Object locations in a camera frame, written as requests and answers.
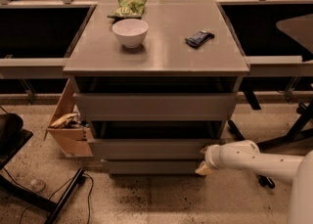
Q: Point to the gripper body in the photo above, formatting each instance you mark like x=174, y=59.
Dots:
x=210, y=157

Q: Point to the grey drawer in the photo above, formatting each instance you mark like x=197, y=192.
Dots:
x=154, y=140
x=155, y=107
x=150, y=167

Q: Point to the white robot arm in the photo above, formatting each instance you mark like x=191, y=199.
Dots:
x=301, y=200

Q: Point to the grey bottom drawer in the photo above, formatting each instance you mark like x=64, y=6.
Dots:
x=150, y=167

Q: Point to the grey top drawer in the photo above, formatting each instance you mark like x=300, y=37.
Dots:
x=155, y=107

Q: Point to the black stand leg right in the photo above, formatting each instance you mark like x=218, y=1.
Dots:
x=287, y=136

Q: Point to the black stand leg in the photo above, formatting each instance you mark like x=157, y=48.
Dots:
x=287, y=136
x=53, y=209

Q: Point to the dark blue snack bar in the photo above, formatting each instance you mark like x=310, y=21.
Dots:
x=199, y=38

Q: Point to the white ceramic bowl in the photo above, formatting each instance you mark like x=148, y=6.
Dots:
x=130, y=32

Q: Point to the wooden box on floor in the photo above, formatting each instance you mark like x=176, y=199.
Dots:
x=72, y=141

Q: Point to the crumpled snack bag in box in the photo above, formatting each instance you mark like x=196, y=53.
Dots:
x=64, y=120

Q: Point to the green chip bag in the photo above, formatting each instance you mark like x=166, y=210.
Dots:
x=129, y=9

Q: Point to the black office chair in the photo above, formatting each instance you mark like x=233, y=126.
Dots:
x=12, y=136

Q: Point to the black stand leg left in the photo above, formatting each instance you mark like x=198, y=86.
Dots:
x=53, y=209

